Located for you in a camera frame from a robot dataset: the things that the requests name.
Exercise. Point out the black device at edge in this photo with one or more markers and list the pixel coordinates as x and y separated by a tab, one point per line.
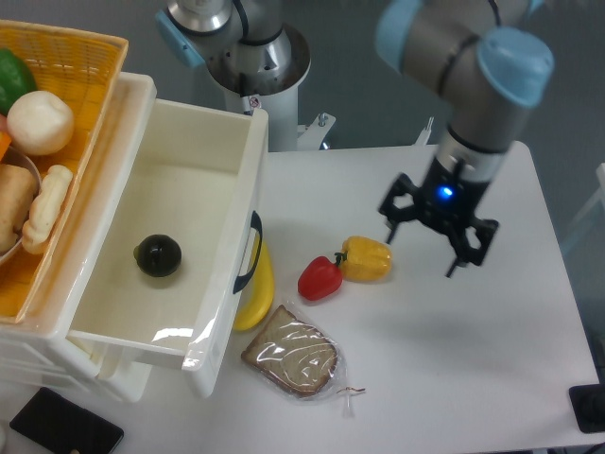
588	406

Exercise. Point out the yellow bell pepper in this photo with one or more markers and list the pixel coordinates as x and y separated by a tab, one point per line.
362	259

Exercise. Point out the white drawer cabinet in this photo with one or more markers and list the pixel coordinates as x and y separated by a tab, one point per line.
40	350

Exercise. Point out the tan potato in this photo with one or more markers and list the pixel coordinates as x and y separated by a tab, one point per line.
18	189

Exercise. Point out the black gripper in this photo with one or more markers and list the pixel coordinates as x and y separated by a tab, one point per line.
449	198

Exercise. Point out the red bell pepper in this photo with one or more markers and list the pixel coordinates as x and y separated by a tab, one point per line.
320	279

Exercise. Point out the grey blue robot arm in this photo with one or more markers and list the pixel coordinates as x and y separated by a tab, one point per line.
472	55

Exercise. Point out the white round bun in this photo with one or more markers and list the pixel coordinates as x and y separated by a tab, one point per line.
40	123

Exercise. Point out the green pepper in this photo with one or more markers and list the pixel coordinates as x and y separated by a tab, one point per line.
16	80

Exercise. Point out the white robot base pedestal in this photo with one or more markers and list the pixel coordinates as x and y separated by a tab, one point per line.
254	57

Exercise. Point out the white upper drawer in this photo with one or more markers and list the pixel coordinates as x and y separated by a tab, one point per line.
195	178

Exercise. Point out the bagged bread slice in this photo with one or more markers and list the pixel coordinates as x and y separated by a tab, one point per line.
300	360

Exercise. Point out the dark drawer handle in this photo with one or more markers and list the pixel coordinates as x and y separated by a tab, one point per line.
242	280

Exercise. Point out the dark purple mangosteen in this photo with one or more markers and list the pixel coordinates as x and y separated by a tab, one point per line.
158	255

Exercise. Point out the yellow banana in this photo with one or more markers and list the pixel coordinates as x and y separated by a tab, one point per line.
262	292

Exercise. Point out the black phone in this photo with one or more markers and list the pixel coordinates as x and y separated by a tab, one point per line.
61	426

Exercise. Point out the orange wicker basket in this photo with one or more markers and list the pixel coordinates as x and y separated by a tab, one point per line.
80	67

